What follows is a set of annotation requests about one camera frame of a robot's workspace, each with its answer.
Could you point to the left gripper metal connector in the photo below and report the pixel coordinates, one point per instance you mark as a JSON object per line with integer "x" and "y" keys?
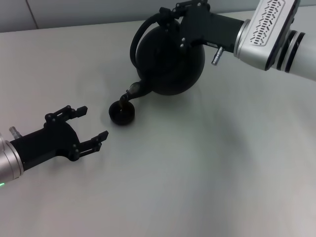
{"x": 14, "y": 132}

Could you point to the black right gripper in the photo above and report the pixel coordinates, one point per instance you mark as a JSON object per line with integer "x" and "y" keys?
{"x": 212, "y": 27}

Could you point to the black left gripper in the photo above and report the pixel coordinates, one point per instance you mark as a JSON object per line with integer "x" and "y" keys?
{"x": 49, "y": 145}

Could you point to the black round teapot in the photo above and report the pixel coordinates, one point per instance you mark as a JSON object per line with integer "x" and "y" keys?
{"x": 168, "y": 69}

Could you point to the small dark teacup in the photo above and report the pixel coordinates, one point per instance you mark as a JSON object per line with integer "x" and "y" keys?
{"x": 122, "y": 119}

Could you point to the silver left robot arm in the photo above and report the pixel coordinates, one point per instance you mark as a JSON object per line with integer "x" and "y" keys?
{"x": 10, "y": 163}

